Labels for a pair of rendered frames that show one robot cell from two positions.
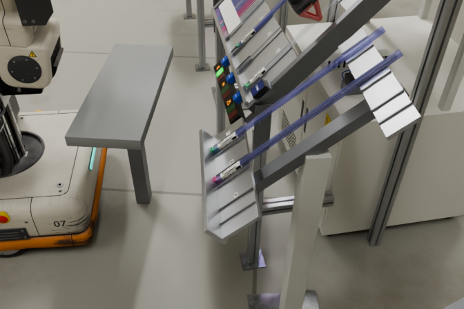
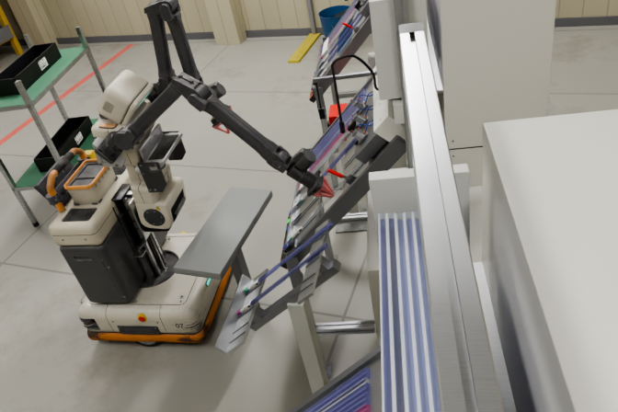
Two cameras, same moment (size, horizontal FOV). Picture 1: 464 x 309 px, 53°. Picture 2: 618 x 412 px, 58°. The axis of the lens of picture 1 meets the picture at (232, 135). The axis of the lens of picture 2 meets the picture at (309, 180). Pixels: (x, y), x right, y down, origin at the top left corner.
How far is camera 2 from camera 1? 1.19 m
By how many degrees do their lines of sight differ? 19
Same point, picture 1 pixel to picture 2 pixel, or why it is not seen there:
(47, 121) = (185, 243)
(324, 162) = (299, 308)
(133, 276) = (230, 371)
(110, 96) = (211, 235)
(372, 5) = (356, 193)
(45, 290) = (168, 373)
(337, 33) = (336, 211)
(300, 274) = (317, 384)
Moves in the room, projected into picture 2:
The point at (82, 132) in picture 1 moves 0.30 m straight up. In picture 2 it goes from (185, 264) to (164, 212)
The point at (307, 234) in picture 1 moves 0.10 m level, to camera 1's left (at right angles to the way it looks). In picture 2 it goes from (309, 355) to (284, 352)
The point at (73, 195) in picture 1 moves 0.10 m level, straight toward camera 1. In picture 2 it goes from (188, 305) to (188, 321)
